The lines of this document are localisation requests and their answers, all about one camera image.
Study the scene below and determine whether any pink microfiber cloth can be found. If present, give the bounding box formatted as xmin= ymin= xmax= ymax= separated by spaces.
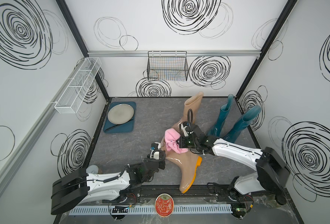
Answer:
xmin=164 ymin=128 xmax=188 ymax=154

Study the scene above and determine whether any green rubber boot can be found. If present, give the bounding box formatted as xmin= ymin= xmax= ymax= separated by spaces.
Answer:
xmin=223 ymin=105 xmax=262 ymax=143
xmin=207 ymin=94 xmax=234 ymax=137

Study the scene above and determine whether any beige rubber boot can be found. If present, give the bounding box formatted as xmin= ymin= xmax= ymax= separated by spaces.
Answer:
xmin=171 ymin=91 xmax=204 ymax=132
xmin=160 ymin=137 xmax=202 ymax=194

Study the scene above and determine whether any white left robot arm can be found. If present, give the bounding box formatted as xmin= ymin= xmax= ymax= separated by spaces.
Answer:
xmin=51 ymin=157 xmax=165 ymax=215

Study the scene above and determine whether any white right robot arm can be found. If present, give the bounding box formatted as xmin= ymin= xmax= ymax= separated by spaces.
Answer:
xmin=177 ymin=121 xmax=290 ymax=205

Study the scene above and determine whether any copper tape roll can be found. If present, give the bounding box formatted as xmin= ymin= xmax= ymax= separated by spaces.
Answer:
xmin=86 ymin=165 xmax=100 ymax=174

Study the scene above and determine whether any black knife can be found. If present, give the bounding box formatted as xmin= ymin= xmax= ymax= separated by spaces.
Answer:
xmin=103 ymin=119 xmax=134 ymax=132

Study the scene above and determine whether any teal rectangular tray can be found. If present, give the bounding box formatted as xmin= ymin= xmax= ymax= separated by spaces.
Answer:
xmin=103 ymin=101 xmax=136 ymax=133

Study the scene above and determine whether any grey round plate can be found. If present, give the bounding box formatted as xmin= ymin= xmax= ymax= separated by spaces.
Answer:
xmin=108 ymin=104 xmax=135 ymax=125

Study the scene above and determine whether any white slotted cable duct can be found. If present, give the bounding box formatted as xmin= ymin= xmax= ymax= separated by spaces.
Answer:
xmin=69 ymin=204 xmax=233 ymax=216

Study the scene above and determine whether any black mounting rail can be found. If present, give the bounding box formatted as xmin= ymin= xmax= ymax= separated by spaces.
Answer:
xmin=65 ymin=183 xmax=291 ymax=203

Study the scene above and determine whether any black wire basket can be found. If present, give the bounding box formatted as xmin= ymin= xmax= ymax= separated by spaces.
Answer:
xmin=146 ymin=56 xmax=189 ymax=81

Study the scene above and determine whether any grey wall rail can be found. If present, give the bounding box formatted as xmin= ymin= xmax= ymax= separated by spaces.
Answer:
xmin=88 ymin=50 xmax=261 ymax=57

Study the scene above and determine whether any white wire shelf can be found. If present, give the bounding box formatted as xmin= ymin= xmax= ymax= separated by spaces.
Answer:
xmin=55 ymin=57 xmax=102 ymax=114

